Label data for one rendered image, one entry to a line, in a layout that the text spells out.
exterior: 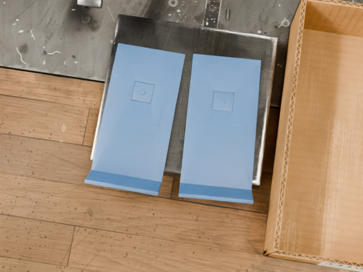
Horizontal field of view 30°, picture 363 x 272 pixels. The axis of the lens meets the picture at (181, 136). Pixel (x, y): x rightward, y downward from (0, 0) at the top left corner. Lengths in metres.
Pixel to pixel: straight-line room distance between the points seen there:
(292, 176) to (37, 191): 0.26
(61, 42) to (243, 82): 0.20
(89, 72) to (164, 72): 0.08
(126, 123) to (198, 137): 0.07
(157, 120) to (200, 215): 0.10
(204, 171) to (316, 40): 0.19
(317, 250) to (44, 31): 0.36
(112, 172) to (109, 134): 0.04
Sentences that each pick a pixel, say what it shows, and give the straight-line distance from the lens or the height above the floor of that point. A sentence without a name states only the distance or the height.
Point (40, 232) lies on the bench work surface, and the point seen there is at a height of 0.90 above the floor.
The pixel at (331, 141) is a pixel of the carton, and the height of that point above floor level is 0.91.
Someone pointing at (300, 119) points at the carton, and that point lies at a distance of 0.71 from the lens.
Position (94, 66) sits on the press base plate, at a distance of 0.72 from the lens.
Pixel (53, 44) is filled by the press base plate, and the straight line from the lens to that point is 0.74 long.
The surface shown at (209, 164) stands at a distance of 0.67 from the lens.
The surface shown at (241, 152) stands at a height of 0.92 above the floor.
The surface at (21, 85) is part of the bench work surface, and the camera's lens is 0.73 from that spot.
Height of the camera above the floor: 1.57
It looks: 75 degrees down
